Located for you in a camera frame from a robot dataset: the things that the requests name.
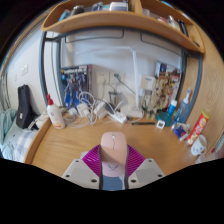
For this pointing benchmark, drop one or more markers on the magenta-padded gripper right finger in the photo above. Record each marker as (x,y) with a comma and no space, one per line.
(146,171)

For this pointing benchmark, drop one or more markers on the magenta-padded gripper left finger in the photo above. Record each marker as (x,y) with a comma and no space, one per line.
(80,171)

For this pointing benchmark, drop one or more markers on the pink computer mouse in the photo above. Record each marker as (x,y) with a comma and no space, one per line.
(113,150)

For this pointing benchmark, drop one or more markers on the black pen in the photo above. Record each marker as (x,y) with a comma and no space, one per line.
(143,123)

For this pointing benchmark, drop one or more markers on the small white desk clock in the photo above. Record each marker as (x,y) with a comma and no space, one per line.
(160,124)

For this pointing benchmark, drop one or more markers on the blue packet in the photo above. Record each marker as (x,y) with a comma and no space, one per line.
(181,131)

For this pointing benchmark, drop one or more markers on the white mug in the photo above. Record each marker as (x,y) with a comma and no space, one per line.
(198,146)

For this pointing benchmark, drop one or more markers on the teal dish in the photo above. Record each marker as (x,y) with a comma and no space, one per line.
(166,116)

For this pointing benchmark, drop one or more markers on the clear plastic cup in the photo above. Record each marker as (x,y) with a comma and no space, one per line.
(204,158)

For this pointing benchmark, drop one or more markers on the white lotion bottle red pump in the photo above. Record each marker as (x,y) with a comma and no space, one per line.
(56,116)

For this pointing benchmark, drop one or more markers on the white power strip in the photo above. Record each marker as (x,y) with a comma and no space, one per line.
(118,117)

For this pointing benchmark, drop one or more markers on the white charger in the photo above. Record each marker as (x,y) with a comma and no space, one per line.
(82,109)
(100,110)

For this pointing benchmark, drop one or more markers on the red snack canister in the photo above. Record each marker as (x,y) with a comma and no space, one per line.
(198,128)

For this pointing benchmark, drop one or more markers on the checkered bedding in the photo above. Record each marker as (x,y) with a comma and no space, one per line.
(18,143)

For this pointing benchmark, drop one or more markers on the blue white tube bottle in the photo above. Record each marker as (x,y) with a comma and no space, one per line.
(172,108)

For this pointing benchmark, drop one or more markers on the blue spray bottle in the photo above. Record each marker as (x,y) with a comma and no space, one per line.
(183,110)

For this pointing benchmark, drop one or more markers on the metal cup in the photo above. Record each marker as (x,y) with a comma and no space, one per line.
(115,98)

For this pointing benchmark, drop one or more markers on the black bag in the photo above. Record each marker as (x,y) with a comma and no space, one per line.
(25,106)

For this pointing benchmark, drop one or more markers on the teal blanket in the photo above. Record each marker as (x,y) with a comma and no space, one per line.
(6,123)

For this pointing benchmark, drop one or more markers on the blue model kit box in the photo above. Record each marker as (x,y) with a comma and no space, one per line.
(75,83)

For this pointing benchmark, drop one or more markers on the white desk lamp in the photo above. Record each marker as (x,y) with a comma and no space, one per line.
(136,83)

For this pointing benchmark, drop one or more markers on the small white carton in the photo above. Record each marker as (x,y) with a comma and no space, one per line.
(147,82)

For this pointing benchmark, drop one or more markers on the colourful printed box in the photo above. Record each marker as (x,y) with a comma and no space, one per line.
(171,75)

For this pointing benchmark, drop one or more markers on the wooden shelf unit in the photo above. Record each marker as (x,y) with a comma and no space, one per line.
(116,20)

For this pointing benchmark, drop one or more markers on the white wall outlet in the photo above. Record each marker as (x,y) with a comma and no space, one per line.
(102,78)

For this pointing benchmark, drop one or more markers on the grey metal desk frame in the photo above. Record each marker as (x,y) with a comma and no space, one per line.
(41,66)

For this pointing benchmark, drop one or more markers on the white wall switch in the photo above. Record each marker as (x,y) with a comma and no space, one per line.
(24,70)

